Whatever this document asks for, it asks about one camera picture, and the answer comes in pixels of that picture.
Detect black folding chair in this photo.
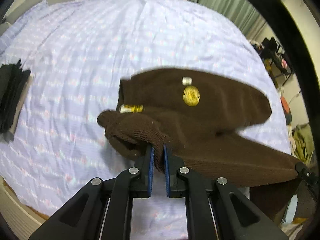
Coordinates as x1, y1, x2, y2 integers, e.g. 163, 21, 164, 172
260, 37, 295, 79

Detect lavender striped bed sheet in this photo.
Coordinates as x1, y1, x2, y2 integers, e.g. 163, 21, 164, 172
0, 0, 292, 240

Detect olive green clothes pile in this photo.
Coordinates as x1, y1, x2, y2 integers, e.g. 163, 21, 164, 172
293, 123, 315, 165

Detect black folded clothes stack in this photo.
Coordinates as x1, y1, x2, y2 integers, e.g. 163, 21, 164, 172
1, 59, 31, 135

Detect brown corduroy pants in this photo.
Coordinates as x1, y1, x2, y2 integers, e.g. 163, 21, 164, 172
97, 68, 299, 187

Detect orange round object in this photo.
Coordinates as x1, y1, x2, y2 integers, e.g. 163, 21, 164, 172
280, 96, 292, 125

